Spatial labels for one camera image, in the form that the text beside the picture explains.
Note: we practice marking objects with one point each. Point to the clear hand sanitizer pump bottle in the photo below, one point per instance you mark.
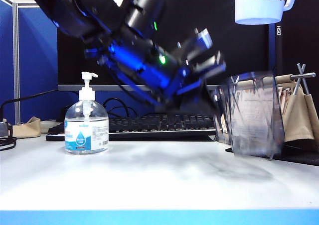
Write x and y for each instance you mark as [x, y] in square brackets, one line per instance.
[86, 133]

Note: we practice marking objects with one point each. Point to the black mechanical keyboard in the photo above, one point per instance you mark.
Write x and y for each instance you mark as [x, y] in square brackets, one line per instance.
[149, 125]

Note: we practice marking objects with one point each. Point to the beige canvas desk calendar stand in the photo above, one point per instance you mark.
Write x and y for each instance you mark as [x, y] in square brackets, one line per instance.
[299, 115]

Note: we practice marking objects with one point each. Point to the transparent faceted plastic cup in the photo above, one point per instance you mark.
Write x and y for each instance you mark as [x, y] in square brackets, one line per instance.
[251, 125]

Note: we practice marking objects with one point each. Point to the blue office partition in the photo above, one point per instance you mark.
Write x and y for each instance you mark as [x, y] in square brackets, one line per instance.
[37, 48]

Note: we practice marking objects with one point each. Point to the large black computer monitor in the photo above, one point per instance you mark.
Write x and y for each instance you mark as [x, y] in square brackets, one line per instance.
[236, 48]

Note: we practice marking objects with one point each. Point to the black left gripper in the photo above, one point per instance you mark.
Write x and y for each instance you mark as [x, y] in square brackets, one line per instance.
[184, 95]

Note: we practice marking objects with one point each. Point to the black HSO monitor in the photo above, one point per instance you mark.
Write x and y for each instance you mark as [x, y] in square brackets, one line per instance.
[304, 48]

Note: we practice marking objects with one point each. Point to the white ceramic mug brown square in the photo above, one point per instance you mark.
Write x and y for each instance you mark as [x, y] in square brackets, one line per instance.
[259, 8]

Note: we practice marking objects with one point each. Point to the beige cloth pouch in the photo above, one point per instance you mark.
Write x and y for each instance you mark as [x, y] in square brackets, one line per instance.
[27, 128]

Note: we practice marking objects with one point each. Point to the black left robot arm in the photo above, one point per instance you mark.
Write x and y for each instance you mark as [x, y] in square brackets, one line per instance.
[99, 13]

